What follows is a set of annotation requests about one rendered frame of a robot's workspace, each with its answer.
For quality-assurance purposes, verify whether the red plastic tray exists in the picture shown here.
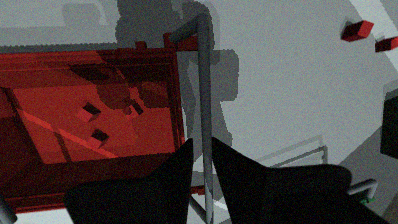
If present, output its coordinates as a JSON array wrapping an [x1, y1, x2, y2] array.
[[0, 32, 198, 214]]

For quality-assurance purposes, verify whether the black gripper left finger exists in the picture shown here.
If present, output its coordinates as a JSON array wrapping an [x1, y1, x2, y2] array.
[[64, 138, 194, 224]]

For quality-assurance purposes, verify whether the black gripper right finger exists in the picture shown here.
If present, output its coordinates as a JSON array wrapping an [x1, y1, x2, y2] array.
[[212, 137, 352, 224]]

